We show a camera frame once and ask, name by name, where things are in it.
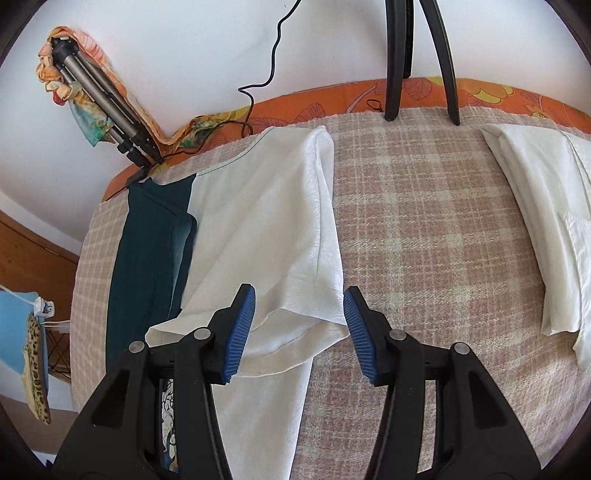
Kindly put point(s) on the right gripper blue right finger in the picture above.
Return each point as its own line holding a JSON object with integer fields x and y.
{"x": 370, "y": 332}

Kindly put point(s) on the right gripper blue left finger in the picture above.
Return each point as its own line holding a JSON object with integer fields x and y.
{"x": 230, "y": 328}

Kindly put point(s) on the white printed teal t-shirt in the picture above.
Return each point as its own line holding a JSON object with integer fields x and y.
{"x": 263, "y": 218}

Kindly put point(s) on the leopard print cloth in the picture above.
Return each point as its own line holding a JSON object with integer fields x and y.
{"x": 33, "y": 377}

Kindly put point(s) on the light blue chair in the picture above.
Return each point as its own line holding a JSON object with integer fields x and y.
{"x": 13, "y": 322}

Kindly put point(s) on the grey folded tripod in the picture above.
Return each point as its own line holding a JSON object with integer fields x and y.
{"x": 125, "y": 128}

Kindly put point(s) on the folded white shirt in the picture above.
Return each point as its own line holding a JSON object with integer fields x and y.
{"x": 548, "y": 171}

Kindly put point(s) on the orange floral bed sheet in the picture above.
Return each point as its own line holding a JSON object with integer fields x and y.
{"x": 309, "y": 106}

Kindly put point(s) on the colourful orange scarf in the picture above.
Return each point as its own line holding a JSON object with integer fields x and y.
{"x": 91, "y": 122}

